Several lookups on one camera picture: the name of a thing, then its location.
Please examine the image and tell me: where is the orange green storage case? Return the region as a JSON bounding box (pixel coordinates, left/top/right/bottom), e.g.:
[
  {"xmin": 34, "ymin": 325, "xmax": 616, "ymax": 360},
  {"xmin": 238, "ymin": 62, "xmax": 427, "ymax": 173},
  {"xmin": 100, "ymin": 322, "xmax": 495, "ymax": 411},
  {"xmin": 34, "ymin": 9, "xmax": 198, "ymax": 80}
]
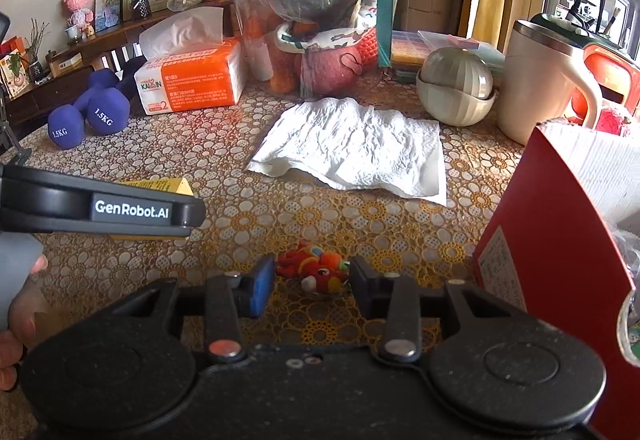
[{"xmin": 530, "ymin": 14, "xmax": 639, "ymax": 120}]

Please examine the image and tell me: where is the pink plush doll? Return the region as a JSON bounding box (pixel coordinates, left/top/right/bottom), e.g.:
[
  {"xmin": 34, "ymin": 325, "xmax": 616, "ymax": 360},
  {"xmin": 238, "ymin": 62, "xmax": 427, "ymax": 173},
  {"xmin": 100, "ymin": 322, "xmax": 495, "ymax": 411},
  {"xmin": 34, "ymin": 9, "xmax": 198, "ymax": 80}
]
[{"xmin": 62, "ymin": 0, "xmax": 94, "ymax": 41}]

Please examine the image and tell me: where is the person's left hand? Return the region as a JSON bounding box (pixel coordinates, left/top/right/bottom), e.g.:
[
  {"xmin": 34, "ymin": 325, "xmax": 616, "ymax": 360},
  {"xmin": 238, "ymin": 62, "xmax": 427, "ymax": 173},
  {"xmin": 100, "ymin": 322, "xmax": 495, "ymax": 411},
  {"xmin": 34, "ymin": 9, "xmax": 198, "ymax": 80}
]
[{"xmin": 0, "ymin": 278, "xmax": 49, "ymax": 391}]

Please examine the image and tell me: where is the clear plastic bag of items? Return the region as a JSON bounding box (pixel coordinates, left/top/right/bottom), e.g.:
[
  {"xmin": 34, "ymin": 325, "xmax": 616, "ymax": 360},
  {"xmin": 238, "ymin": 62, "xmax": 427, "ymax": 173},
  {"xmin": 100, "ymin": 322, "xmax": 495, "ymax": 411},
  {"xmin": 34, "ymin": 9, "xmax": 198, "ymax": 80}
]
[{"xmin": 232, "ymin": 0, "xmax": 398, "ymax": 100}]

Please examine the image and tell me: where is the blue dumbbell front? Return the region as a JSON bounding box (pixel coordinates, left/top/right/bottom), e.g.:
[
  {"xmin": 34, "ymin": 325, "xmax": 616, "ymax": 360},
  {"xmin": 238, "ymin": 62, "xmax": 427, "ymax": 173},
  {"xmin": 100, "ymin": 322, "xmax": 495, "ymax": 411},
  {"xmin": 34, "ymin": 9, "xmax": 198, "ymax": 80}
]
[{"xmin": 46, "ymin": 86, "xmax": 132, "ymax": 151}]

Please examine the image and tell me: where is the yellow small box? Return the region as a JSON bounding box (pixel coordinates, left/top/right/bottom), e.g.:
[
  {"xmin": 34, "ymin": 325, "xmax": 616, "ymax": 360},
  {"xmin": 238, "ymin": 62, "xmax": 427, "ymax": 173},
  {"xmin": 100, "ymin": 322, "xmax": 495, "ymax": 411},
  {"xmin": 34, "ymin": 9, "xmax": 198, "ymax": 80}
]
[{"xmin": 112, "ymin": 176, "xmax": 196, "ymax": 242}]

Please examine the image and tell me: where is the pink fuzzy ball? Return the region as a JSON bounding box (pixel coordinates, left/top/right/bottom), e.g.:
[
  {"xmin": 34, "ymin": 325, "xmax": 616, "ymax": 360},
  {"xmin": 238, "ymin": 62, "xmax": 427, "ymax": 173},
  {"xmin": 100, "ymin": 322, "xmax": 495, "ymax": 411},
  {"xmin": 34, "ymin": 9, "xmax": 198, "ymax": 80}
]
[{"xmin": 594, "ymin": 106, "xmax": 639, "ymax": 137}]

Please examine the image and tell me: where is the orange tissue pack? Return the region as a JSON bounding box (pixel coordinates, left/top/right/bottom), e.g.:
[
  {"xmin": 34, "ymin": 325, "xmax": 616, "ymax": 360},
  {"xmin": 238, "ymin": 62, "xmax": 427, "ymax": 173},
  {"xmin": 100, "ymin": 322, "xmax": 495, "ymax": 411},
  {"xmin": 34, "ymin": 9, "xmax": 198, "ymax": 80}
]
[{"xmin": 134, "ymin": 6, "xmax": 247, "ymax": 115}]

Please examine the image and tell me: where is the red cardboard box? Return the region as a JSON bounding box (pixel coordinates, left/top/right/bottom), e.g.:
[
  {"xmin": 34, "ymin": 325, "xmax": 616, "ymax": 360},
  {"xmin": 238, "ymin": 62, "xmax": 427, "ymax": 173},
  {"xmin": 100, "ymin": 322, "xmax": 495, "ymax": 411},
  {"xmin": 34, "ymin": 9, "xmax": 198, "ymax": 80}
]
[{"xmin": 473, "ymin": 121, "xmax": 639, "ymax": 439}]

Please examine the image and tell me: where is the white wifi router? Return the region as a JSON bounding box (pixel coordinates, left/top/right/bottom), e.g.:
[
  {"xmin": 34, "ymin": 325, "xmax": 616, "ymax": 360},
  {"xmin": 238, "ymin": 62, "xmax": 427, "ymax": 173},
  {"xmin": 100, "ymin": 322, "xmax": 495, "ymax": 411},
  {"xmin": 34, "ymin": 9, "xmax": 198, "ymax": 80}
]
[{"xmin": 92, "ymin": 42, "xmax": 142, "ymax": 76}]

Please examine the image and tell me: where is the round cream ribbed container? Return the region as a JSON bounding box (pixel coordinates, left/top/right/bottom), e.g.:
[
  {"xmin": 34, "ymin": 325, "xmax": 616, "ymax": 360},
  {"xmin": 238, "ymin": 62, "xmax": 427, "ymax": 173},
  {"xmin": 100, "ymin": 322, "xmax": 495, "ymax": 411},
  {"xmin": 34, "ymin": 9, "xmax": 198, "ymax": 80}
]
[{"xmin": 416, "ymin": 48, "xmax": 495, "ymax": 128}]

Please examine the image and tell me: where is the cream steel mug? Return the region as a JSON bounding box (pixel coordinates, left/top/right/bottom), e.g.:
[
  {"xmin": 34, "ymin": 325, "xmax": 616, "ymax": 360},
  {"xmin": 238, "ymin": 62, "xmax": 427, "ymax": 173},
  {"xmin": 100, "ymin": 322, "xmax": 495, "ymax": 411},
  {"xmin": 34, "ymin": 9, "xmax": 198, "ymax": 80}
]
[{"xmin": 497, "ymin": 20, "xmax": 603, "ymax": 145}]

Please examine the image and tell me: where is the wooden tv console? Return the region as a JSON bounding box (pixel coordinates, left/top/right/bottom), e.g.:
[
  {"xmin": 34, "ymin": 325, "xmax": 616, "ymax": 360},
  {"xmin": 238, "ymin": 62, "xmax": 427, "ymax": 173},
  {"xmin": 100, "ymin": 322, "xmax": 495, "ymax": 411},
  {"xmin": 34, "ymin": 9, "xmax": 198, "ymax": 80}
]
[{"xmin": 0, "ymin": 0, "xmax": 237, "ymax": 131}]

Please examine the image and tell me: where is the white crumpled cloth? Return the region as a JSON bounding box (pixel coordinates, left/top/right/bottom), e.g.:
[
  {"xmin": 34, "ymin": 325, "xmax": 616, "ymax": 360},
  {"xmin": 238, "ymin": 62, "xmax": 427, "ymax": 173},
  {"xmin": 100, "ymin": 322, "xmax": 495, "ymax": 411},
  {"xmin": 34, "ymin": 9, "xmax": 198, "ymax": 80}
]
[{"xmin": 246, "ymin": 97, "xmax": 447, "ymax": 206}]

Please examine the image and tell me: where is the orange knitted toy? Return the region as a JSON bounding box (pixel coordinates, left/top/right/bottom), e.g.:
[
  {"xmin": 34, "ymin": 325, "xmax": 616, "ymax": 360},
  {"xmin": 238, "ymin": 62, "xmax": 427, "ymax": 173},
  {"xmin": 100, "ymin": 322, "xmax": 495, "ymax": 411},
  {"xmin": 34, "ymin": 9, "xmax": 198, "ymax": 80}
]
[{"xmin": 276, "ymin": 241, "xmax": 349, "ymax": 296}]

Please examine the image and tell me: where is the colourful plastic organizer box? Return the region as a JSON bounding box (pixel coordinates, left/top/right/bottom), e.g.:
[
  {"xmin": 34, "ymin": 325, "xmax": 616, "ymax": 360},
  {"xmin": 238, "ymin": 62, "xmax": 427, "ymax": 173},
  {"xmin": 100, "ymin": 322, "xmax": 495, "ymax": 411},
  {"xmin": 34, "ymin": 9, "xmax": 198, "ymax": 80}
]
[{"xmin": 392, "ymin": 30, "xmax": 506, "ymax": 85}]

